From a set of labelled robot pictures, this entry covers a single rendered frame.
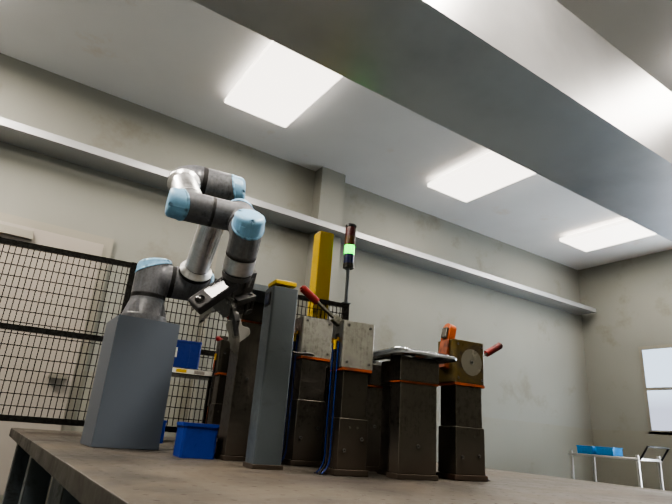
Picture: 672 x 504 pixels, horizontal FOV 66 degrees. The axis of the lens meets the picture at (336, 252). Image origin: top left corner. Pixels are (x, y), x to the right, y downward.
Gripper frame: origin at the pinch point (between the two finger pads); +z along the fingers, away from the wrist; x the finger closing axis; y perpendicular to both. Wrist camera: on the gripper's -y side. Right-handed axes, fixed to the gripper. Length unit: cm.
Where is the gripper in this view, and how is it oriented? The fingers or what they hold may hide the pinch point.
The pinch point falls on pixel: (214, 339)
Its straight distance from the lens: 137.7
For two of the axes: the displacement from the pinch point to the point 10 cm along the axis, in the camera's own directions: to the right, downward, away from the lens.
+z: -2.8, 8.8, 3.9
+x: -7.2, -4.6, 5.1
